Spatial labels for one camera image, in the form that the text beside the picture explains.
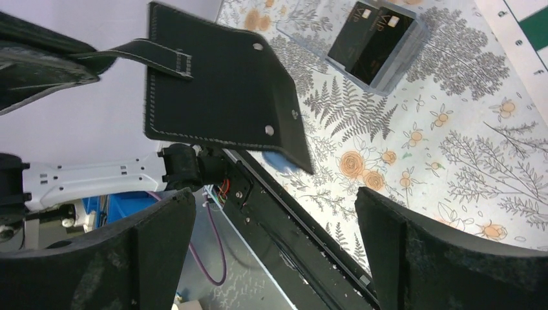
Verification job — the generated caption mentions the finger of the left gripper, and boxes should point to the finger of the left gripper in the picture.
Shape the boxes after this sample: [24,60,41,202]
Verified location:
[1,12,115,114]

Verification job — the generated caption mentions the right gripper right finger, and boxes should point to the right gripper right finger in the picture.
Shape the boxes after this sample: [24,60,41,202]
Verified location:
[355,187,547,309]

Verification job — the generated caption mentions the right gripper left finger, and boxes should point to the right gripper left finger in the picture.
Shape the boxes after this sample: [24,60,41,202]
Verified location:
[1,189,196,309]

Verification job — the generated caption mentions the black leather card holder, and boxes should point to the black leather card holder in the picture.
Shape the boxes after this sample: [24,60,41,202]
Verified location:
[74,1,313,174]

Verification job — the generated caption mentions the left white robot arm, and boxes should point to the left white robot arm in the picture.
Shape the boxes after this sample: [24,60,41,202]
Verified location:
[1,4,227,241]

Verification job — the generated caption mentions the clear acrylic card stand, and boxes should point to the clear acrylic card stand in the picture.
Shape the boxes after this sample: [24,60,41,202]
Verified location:
[277,1,430,96]

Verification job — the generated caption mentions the blue plastic bin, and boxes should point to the blue plastic bin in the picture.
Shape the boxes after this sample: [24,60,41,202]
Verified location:
[82,191,158,229]

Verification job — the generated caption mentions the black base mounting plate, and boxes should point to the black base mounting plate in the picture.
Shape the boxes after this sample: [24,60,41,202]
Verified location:
[215,149,379,309]

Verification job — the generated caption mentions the floral patterned table mat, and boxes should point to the floral patterned table mat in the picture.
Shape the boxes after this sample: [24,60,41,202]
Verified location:
[218,1,547,269]

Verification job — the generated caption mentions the green white checkerboard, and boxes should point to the green white checkerboard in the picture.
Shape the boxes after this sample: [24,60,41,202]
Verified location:
[475,0,547,77]

